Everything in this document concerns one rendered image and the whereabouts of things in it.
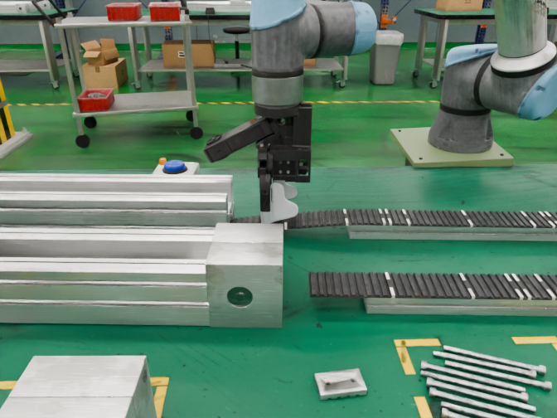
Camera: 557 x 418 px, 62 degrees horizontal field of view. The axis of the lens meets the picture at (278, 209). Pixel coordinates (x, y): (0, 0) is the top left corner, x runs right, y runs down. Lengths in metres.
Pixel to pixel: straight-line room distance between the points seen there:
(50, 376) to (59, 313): 0.20
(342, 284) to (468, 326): 0.16
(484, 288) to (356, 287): 0.16
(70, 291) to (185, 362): 0.17
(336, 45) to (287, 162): 0.18
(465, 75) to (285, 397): 0.83
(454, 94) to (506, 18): 0.23
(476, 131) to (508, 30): 0.26
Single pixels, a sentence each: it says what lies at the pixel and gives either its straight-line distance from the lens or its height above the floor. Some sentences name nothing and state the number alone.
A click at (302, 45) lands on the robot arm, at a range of 0.67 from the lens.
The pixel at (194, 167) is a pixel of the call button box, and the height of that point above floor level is 0.84.
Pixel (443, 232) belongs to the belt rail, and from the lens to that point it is 0.82.
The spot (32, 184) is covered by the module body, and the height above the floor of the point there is 0.86.
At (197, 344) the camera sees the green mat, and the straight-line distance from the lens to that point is 0.59.
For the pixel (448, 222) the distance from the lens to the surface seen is 0.81.
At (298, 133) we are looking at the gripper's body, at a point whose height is 0.96.
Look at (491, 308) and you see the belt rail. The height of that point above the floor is 0.79.
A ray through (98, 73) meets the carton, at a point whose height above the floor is 0.17.
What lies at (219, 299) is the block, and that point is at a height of 0.82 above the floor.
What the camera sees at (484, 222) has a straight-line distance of 0.83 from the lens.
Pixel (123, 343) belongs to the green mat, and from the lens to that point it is 0.61.
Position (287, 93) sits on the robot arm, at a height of 1.02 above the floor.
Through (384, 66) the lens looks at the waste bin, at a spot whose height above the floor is 0.21.
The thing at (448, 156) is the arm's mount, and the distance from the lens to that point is 1.15.
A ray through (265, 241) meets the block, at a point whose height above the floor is 0.87.
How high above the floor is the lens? 1.18
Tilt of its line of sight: 27 degrees down
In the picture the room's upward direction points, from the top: straight up
